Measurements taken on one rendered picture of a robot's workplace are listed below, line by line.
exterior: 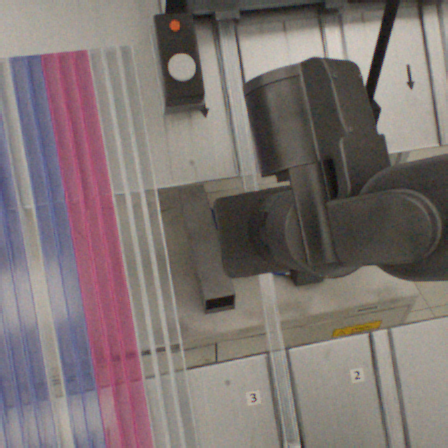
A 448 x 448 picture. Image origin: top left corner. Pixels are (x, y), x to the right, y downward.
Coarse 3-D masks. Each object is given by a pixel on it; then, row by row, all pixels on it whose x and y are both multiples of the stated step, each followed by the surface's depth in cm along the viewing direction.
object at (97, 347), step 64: (0, 64) 44; (64, 64) 45; (128, 64) 46; (0, 128) 44; (64, 128) 45; (128, 128) 46; (0, 192) 44; (64, 192) 45; (128, 192) 46; (0, 256) 44; (64, 256) 45; (128, 256) 46; (0, 320) 44; (64, 320) 45; (128, 320) 46; (0, 384) 44; (64, 384) 45; (128, 384) 46
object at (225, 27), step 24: (240, 72) 47; (240, 96) 47; (240, 120) 47; (240, 144) 47; (240, 168) 48; (264, 288) 47; (264, 312) 47; (288, 384) 48; (288, 408) 48; (288, 432) 48
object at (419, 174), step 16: (416, 160) 22; (432, 160) 22; (384, 176) 24; (400, 176) 23; (416, 176) 22; (432, 176) 22; (368, 192) 24; (432, 192) 22; (432, 256) 23; (400, 272) 24; (416, 272) 23; (432, 272) 23
